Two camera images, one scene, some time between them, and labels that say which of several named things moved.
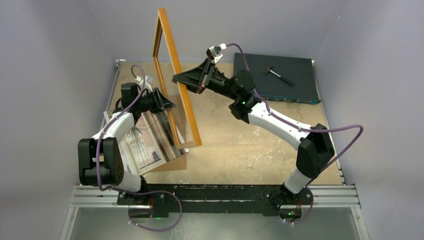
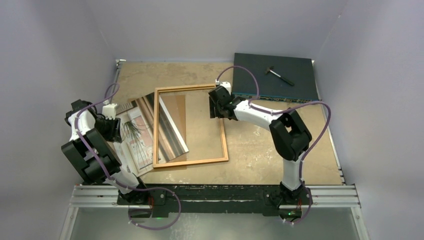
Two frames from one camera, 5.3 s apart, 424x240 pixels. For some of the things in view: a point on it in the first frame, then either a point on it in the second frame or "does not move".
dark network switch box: (281, 78) does not move
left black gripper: (160, 102) → (113, 134)
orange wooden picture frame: (161, 15) → (156, 107)
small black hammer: (269, 70) does not move
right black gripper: (197, 79) → (214, 112)
